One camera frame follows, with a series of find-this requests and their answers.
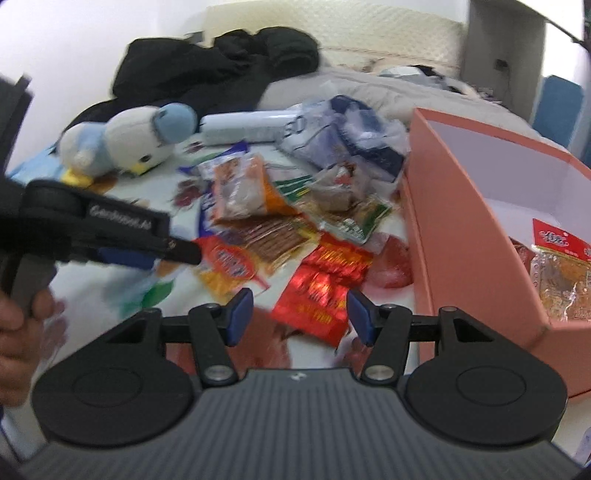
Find plush duck toy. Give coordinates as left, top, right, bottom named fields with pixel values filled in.
left=59, top=102, right=199, bottom=185

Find shiny red foil bag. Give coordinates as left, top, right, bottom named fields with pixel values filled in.
left=270, top=268, right=352, bottom=348

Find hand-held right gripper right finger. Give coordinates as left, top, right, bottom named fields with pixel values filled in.
left=347, top=290, right=488, bottom=384

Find fruit printed tablecloth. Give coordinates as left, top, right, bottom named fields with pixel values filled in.
left=9, top=138, right=416, bottom=370

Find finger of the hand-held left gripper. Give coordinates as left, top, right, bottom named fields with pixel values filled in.
left=152, top=234, right=204, bottom=267
left=95, top=244, right=158, bottom=273

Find grey blanket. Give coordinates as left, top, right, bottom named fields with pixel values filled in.
left=259, top=65, right=541, bottom=139

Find white tube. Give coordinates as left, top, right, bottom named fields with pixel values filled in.
left=199, top=110, right=301, bottom=145

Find black jacket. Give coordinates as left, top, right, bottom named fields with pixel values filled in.
left=65, top=27, right=320, bottom=134

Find pink cardboard box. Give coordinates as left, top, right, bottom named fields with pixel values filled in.
left=401, top=107, right=591, bottom=400

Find green label clear bag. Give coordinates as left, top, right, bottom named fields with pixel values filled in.
left=318, top=194, right=393, bottom=245

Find red label crisps bag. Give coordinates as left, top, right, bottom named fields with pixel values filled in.
left=530, top=218, right=591, bottom=321

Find dark blue noodle bag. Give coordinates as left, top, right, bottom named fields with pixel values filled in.
left=179, top=141, right=252, bottom=232

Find cream quilted headboard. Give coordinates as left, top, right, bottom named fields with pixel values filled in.
left=203, top=0, right=462, bottom=70

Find clear plastic bag blue print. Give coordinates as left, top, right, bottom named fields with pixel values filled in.
left=277, top=95, right=409, bottom=185

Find person's left hand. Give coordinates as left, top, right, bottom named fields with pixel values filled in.
left=0, top=288, right=57, bottom=408

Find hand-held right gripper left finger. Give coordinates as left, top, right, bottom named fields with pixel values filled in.
left=105, top=288, right=254, bottom=386

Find folded dark clothes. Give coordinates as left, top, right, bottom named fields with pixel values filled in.
left=379, top=64, right=462, bottom=93

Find light blue bedsheet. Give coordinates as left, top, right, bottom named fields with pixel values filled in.
left=9, top=147, right=62, bottom=184

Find dark red snack bag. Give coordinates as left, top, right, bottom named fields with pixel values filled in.
left=509, top=236, right=539, bottom=296

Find blue chair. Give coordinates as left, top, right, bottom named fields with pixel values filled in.
left=533, top=75, right=585, bottom=148

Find pile of snack packets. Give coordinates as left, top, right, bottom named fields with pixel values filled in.
left=178, top=141, right=416, bottom=348

